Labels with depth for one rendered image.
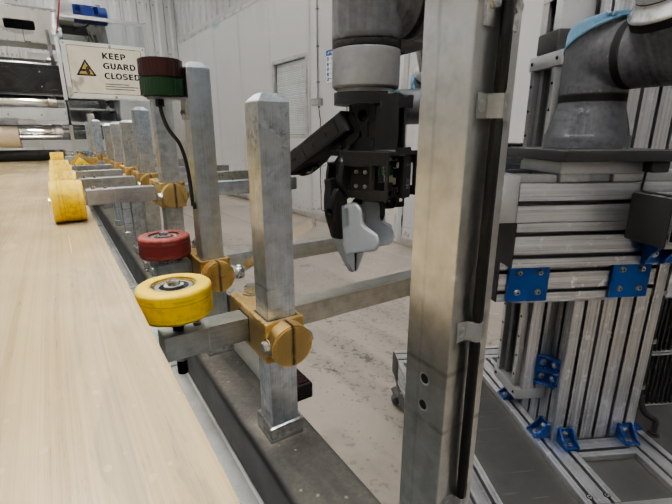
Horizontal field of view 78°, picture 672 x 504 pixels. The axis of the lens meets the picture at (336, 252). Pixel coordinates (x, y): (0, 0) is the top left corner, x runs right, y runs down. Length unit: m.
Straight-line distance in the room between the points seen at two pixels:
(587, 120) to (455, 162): 0.70
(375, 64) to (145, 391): 0.36
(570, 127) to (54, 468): 0.88
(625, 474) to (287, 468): 1.07
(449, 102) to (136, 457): 0.25
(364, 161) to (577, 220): 0.56
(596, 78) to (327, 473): 0.79
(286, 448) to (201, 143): 0.44
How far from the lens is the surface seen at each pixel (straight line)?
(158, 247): 0.71
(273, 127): 0.45
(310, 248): 0.83
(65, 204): 0.93
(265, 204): 0.45
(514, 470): 1.33
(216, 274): 0.69
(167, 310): 0.47
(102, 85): 3.22
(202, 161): 0.68
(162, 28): 10.06
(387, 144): 0.47
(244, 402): 0.64
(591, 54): 0.94
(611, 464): 1.46
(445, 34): 0.24
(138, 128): 1.17
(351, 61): 0.47
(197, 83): 0.69
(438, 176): 0.24
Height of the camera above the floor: 1.07
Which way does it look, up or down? 16 degrees down
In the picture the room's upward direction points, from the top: straight up
